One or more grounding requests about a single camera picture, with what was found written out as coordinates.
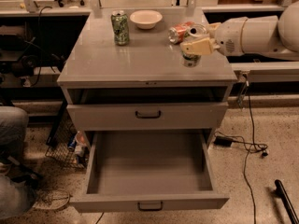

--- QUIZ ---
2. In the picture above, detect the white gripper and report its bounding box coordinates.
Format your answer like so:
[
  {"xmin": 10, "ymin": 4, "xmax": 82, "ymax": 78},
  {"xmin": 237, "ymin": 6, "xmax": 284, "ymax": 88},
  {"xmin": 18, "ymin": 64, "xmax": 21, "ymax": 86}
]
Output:
[{"xmin": 180, "ymin": 17, "xmax": 248, "ymax": 56}]

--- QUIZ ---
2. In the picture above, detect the silver green 7up can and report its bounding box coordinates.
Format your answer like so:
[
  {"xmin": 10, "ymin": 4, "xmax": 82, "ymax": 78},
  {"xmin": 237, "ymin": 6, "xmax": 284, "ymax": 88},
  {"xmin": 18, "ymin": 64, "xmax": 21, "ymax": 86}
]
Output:
[{"xmin": 180, "ymin": 24, "xmax": 209, "ymax": 68}]

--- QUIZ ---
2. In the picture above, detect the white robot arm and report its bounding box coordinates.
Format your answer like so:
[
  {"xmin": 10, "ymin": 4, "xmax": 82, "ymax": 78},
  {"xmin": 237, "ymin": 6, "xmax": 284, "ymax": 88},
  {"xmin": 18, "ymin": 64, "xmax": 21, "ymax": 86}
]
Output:
[{"xmin": 180, "ymin": 2, "xmax": 299, "ymax": 61}]

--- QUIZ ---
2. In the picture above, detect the orange soda can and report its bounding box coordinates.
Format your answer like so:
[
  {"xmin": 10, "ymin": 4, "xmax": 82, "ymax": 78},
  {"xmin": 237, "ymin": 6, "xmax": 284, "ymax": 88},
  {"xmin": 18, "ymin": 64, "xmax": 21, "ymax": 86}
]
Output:
[{"xmin": 168, "ymin": 21, "xmax": 193, "ymax": 44}]

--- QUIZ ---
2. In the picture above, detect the green patterned soda can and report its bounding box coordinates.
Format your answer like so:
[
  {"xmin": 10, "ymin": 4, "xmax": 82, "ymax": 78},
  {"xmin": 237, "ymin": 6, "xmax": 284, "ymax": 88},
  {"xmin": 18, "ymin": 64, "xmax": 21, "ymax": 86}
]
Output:
[{"xmin": 111, "ymin": 10, "xmax": 130, "ymax": 46}]

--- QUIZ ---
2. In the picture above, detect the grey drawer cabinet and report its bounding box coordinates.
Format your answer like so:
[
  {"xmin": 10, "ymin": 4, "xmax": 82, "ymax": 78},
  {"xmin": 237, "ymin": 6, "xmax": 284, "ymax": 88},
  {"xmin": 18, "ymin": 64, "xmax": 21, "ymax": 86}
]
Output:
[{"xmin": 58, "ymin": 7, "xmax": 236, "ymax": 140}]

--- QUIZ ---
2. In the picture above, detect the blue can in basket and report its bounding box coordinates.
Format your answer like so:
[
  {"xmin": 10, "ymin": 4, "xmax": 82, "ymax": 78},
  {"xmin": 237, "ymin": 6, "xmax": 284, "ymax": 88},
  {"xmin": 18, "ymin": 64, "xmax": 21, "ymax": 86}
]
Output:
[{"xmin": 67, "ymin": 136, "xmax": 77, "ymax": 151}]

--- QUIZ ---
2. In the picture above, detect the white ceramic bowl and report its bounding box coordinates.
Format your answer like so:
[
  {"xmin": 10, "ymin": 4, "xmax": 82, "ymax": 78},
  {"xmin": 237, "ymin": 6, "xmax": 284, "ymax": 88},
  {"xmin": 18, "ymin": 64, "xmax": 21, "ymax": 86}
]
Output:
[{"xmin": 130, "ymin": 10, "xmax": 163, "ymax": 30}]

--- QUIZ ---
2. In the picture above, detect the black power adapter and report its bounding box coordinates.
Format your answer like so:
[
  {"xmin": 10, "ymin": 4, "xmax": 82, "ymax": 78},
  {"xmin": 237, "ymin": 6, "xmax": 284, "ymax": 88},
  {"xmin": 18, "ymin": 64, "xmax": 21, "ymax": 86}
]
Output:
[{"xmin": 214, "ymin": 136, "xmax": 233, "ymax": 147}]

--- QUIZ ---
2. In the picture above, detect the black metal bar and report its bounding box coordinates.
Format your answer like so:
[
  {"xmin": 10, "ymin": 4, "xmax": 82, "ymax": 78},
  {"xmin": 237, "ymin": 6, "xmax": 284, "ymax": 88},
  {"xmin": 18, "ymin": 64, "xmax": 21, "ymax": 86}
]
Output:
[{"xmin": 275, "ymin": 179, "xmax": 299, "ymax": 224}]

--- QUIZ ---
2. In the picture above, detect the white sandal shoe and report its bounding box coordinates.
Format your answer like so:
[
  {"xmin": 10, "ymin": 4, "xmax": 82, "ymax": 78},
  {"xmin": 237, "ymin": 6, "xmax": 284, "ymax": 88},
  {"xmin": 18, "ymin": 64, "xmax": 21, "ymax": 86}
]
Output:
[{"xmin": 34, "ymin": 189, "xmax": 70, "ymax": 210}]

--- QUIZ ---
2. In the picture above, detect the black top drawer handle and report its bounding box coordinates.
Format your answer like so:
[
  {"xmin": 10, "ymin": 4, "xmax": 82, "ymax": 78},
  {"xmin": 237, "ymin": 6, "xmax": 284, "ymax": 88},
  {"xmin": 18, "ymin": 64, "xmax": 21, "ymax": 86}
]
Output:
[{"xmin": 135, "ymin": 110, "xmax": 162, "ymax": 119}]

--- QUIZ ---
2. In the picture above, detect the black drawer handle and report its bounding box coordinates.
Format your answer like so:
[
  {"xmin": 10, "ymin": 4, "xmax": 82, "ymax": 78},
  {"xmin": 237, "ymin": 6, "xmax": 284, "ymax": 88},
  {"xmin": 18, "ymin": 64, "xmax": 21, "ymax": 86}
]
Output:
[
  {"xmin": 137, "ymin": 202, "xmax": 164, "ymax": 212},
  {"xmin": 135, "ymin": 110, "xmax": 162, "ymax": 119}
]

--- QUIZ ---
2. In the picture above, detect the black power cable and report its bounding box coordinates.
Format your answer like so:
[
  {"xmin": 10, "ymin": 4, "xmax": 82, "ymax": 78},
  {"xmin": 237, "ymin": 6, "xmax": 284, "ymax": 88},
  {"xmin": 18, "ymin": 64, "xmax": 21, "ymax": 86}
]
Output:
[{"xmin": 214, "ymin": 75, "xmax": 269, "ymax": 224}]

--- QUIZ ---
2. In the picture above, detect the black wire basket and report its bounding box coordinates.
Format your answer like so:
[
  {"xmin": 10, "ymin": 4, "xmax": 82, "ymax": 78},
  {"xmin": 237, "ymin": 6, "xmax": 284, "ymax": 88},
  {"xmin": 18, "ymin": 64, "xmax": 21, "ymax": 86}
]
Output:
[{"xmin": 45, "ymin": 112, "xmax": 88, "ymax": 170}]

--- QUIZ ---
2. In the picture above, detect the black middle drawer handle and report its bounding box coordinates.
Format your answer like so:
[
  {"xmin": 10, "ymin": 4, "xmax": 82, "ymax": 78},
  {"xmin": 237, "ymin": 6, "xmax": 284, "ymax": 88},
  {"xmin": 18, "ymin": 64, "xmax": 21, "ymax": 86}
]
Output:
[{"xmin": 137, "ymin": 202, "xmax": 164, "ymax": 212}]

